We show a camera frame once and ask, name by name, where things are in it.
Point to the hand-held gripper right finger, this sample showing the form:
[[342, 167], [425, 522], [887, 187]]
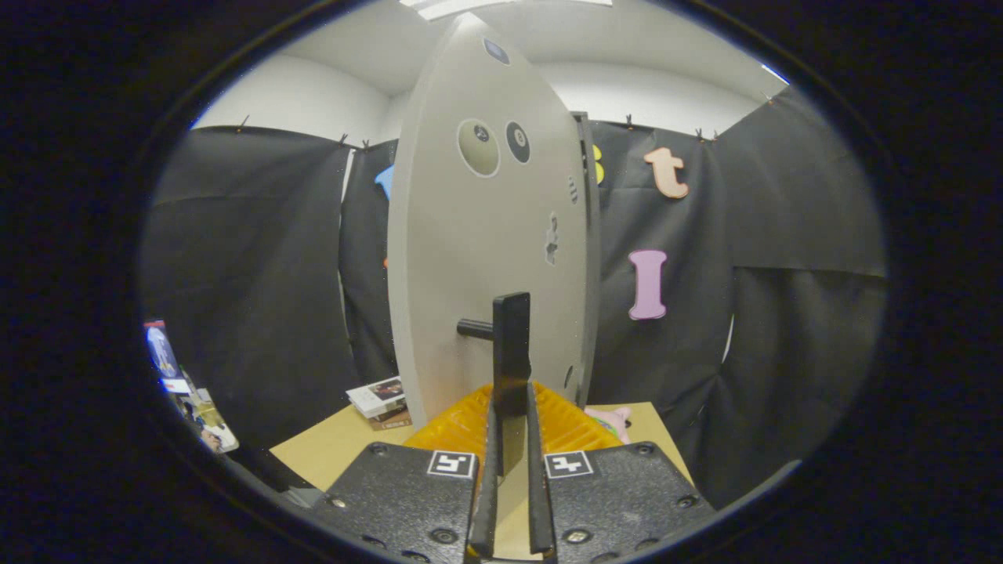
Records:
[[619, 501]]

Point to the dark grey shoe cabinet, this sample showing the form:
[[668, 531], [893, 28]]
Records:
[[593, 274]]

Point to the brown book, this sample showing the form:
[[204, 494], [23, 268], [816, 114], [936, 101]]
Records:
[[392, 423]]

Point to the black backdrop cloth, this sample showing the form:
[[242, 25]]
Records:
[[783, 235]]

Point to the pink plush toy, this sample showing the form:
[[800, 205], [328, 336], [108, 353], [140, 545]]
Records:
[[611, 423]]

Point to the light grey shoe cabinet door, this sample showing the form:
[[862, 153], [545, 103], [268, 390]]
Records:
[[486, 235]]

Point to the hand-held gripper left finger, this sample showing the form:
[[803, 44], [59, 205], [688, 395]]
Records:
[[407, 501]]

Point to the long ceiling light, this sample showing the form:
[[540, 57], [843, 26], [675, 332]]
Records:
[[470, 6]]

